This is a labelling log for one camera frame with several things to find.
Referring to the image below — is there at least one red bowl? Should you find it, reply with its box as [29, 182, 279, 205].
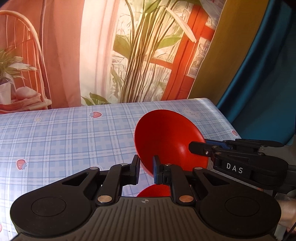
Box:
[137, 184, 171, 198]
[134, 109, 208, 176]

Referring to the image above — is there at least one right hand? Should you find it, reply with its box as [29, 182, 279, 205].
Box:
[276, 196, 295, 232]

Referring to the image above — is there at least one blue curtain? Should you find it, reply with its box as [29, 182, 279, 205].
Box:
[217, 1, 295, 144]

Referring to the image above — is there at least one blue plaid tablecloth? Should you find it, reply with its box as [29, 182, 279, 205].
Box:
[1, 98, 239, 240]

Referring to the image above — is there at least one yellow curtain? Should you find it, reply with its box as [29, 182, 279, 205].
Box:
[188, 1, 268, 104]

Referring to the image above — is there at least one printed room backdrop cloth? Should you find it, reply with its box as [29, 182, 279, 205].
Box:
[1, 1, 225, 114]

